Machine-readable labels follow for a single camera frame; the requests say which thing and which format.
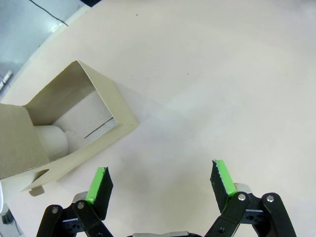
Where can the black round knob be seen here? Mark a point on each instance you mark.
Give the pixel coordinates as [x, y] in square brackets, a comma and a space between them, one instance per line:
[6, 217]

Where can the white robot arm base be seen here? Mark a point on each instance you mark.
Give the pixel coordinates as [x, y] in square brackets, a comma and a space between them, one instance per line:
[1, 197]

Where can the brown cardboard cup carrier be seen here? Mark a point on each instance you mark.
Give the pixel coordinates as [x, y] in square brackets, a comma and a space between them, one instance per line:
[116, 106]

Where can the small white cylindrical object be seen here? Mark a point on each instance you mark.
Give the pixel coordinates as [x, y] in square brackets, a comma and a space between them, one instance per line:
[7, 77]

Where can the white paper cup with lid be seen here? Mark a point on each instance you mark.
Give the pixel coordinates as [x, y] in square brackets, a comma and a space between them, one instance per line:
[53, 140]

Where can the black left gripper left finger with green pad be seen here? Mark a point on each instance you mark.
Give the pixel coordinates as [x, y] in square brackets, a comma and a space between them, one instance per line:
[103, 190]

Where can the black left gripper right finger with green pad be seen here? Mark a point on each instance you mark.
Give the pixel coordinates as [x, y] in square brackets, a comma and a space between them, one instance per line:
[219, 187]

